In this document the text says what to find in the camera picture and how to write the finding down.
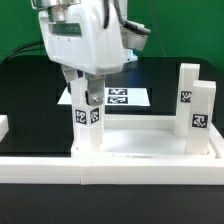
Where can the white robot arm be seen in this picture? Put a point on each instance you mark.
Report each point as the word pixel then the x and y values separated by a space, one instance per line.
pixel 134 35

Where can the white desk top tray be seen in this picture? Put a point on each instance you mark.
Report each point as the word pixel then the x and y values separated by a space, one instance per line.
pixel 141 137

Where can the white front fence wall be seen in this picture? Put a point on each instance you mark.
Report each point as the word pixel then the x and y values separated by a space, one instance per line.
pixel 119 171

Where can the white marker plate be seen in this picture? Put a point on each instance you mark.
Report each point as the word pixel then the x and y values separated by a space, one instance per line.
pixel 113 96

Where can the white left fence piece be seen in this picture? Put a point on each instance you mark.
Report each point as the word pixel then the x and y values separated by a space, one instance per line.
pixel 3 126

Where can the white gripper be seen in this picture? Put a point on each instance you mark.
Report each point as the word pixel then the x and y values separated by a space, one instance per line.
pixel 82 43

